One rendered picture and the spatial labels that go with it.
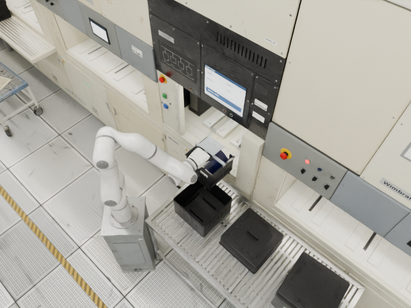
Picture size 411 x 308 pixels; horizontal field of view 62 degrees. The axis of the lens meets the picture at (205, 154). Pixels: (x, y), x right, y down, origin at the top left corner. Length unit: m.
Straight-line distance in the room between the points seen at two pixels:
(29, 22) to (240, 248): 3.08
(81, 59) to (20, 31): 0.87
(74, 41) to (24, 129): 1.19
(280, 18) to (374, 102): 0.48
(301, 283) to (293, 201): 0.59
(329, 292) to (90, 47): 2.82
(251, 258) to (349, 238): 0.62
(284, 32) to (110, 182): 1.16
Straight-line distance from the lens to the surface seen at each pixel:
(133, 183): 3.43
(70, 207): 3.46
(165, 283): 3.00
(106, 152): 1.71
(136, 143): 1.68
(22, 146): 4.08
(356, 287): 2.39
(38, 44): 3.86
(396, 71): 1.35
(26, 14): 4.25
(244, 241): 2.19
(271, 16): 1.49
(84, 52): 3.52
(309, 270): 2.04
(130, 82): 3.09
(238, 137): 2.56
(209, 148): 2.02
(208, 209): 2.37
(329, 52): 1.43
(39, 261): 3.33
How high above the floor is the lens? 2.88
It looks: 54 degrees down
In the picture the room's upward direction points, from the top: 1 degrees clockwise
